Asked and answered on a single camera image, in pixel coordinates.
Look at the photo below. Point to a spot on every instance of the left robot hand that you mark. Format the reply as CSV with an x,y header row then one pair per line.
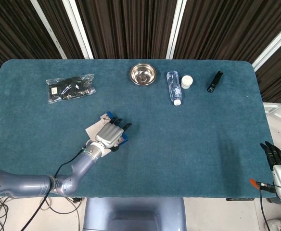
x,y
108,134

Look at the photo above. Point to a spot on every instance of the blue glasses case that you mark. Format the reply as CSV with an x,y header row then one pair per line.
x,y
93,128

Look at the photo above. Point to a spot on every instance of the thin-framed eyeglasses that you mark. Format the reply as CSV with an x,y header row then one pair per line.
x,y
105,118

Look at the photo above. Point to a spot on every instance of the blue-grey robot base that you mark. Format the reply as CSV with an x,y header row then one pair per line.
x,y
133,214

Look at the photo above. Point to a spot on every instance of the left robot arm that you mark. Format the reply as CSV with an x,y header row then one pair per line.
x,y
22,185

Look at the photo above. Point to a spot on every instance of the black desk control panel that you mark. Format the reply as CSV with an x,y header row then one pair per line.
x,y
239,199

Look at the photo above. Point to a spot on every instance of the clear bag with black item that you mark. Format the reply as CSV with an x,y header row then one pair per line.
x,y
69,87

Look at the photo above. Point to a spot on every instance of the stainless steel bowl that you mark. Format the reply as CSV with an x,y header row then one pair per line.
x,y
143,74

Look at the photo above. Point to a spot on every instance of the teal table cloth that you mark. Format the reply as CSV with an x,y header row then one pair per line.
x,y
179,149

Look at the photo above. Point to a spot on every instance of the white metal rack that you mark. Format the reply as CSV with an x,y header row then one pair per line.
x,y
270,105

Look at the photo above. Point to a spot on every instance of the clear plastic water bottle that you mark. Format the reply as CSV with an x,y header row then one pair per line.
x,y
174,86

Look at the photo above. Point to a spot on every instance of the small white jar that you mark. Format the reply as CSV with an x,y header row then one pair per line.
x,y
186,81

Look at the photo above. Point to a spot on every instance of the dark brown curtain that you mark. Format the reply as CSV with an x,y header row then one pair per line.
x,y
131,26

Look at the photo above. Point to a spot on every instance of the black stapler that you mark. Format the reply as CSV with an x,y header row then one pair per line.
x,y
214,81

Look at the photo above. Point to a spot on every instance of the white frame post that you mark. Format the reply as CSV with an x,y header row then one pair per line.
x,y
78,29
49,31
272,47
175,29

